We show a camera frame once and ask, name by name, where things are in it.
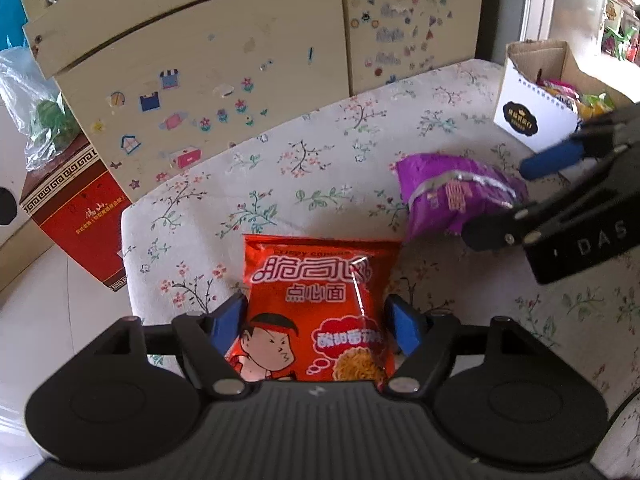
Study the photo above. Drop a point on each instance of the red cardboard box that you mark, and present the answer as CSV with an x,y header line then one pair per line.
x,y
85,220

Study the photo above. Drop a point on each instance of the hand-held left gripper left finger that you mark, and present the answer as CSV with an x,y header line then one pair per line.
x,y
229,320

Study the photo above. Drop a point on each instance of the orange noodle snack packet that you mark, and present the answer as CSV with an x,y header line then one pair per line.
x,y
310,300

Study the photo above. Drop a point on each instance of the blue plastic bag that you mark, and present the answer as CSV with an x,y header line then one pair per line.
x,y
10,10

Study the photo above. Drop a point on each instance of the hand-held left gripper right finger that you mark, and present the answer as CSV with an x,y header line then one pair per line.
x,y
405,322

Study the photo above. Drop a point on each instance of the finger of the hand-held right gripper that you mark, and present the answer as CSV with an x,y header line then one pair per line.
x,y
550,160
500,230

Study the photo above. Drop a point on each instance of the beige stickered cabinet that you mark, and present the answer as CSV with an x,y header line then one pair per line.
x,y
225,35

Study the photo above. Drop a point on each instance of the purple snack packet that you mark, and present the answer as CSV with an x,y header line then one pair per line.
x,y
450,195

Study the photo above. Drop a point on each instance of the grey refrigerator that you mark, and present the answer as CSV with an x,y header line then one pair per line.
x,y
575,5

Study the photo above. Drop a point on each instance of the clear plastic bag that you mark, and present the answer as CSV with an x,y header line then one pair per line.
x,y
40,110

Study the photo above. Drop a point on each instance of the white cardboard box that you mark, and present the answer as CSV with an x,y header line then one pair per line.
x,y
530,105

